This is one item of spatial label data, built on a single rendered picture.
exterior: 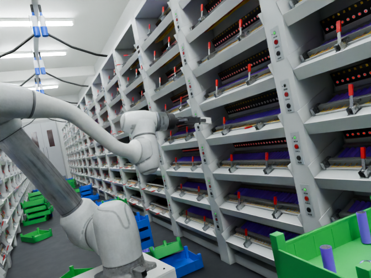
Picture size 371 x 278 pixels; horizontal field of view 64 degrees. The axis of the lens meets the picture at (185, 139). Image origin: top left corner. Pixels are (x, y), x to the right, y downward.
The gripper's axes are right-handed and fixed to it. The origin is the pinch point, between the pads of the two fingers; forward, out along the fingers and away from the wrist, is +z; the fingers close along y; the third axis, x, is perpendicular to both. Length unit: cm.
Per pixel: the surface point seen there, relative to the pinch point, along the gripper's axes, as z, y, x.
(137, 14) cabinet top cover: -3, -82, 91
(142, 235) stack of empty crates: -7, -89, -74
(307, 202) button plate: 14, 48, -37
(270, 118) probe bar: 15.8, 30.1, -3.1
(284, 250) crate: -35, 86, -34
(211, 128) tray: 14.9, -17.4, -2.5
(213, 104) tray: 9.2, -3.6, 9.0
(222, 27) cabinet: 22, -9, 54
